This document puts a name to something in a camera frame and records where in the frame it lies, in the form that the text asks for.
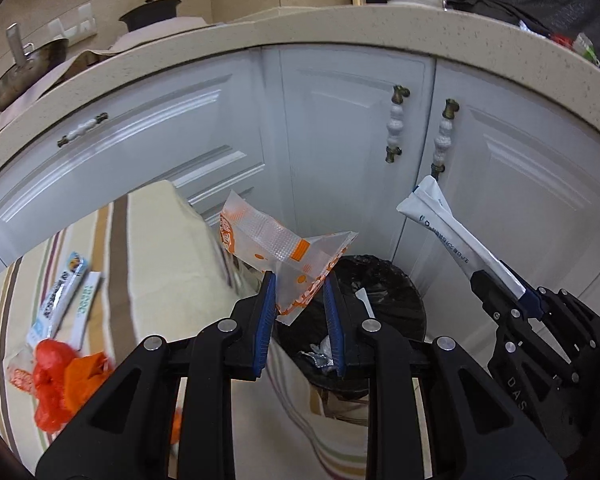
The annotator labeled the black lidded pot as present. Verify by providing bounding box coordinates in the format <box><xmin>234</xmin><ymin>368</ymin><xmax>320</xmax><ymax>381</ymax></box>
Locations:
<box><xmin>119</xmin><ymin>0</ymin><xmax>182</xmax><ymax>32</ymax></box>

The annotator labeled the blue white toothpaste tube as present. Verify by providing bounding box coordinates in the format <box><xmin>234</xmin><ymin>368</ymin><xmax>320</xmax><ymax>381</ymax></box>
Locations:
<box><xmin>27</xmin><ymin>252</ymin><xmax>88</xmax><ymax>350</ymax></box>

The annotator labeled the red plastic bag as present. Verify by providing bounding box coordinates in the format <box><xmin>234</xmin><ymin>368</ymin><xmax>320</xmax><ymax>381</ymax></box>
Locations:
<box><xmin>33</xmin><ymin>339</ymin><xmax>81</xmax><ymax>434</ymax></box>

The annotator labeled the clear orange printed wrapper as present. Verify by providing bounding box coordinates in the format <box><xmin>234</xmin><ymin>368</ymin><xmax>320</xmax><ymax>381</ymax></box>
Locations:
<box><xmin>220</xmin><ymin>192</ymin><xmax>358</xmax><ymax>325</ymax></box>

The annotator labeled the cabinet door handle left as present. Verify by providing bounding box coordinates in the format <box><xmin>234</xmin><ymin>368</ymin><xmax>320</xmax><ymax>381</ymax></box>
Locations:
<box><xmin>385</xmin><ymin>84</ymin><xmax>411</xmax><ymax>164</ymax></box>

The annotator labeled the cabinet door handle right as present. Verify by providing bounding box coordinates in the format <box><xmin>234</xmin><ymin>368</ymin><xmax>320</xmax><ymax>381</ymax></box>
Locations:
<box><xmin>430</xmin><ymin>99</ymin><xmax>460</xmax><ymax>180</ymax></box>

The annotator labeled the beige stove cover cloth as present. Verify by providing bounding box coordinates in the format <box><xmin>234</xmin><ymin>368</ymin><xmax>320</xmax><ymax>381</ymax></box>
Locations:
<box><xmin>0</xmin><ymin>16</ymin><xmax>209</xmax><ymax>132</ymax></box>

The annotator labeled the cabinet door handle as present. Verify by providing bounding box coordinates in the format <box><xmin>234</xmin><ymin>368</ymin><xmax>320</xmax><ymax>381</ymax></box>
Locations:
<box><xmin>385</xmin><ymin>84</ymin><xmax>411</xmax><ymax>164</ymax></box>
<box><xmin>430</xmin><ymin>99</ymin><xmax>460</xmax><ymax>180</ymax></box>

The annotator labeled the black trash bin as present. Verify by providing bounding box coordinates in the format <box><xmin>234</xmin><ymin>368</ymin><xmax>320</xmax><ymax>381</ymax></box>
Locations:
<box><xmin>274</xmin><ymin>253</ymin><xmax>428</xmax><ymax>401</ymax></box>

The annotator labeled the orange plastic bag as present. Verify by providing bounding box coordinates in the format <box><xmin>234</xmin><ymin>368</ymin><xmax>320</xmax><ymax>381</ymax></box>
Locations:
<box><xmin>64</xmin><ymin>352</ymin><xmax>112</xmax><ymax>415</ymax></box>

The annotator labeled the drawer handle centre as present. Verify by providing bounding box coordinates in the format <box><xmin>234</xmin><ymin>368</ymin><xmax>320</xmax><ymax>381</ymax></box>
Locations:
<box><xmin>57</xmin><ymin>113</ymin><xmax>108</xmax><ymax>148</ymax></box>

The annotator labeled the white squeezed tube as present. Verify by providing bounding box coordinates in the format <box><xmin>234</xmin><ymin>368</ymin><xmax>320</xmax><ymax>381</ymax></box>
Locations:
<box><xmin>396</xmin><ymin>176</ymin><xmax>524</xmax><ymax>300</ymax></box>

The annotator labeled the white tissue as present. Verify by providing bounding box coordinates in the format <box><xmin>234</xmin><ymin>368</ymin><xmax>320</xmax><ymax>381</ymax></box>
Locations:
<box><xmin>317</xmin><ymin>336</ymin><xmax>332</xmax><ymax>361</ymax></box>

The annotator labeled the silver foil wrapper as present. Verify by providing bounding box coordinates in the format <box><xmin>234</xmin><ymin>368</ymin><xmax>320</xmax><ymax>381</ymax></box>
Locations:
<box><xmin>299</xmin><ymin>350</ymin><xmax>335</xmax><ymax>374</ymax></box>

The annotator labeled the steel wok pan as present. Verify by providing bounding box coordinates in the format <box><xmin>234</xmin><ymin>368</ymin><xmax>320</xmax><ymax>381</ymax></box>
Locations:
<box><xmin>0</xmin><ymin>23</ymin><xmax>69</xmax><ymax>112</ymax></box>

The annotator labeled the green white small tube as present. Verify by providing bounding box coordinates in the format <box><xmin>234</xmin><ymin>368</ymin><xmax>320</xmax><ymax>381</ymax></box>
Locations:
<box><xmin>68</xmin><ymin>271</ymin><xmax>102</xmax><ymax>351</ymax></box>

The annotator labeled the striped tablecloth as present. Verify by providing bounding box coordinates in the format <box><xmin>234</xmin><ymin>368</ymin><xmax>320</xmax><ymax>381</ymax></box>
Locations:
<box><xmin>0</xmin><ymin>182</ymin><xmax>367</xmax><ymax>479</ymax></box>

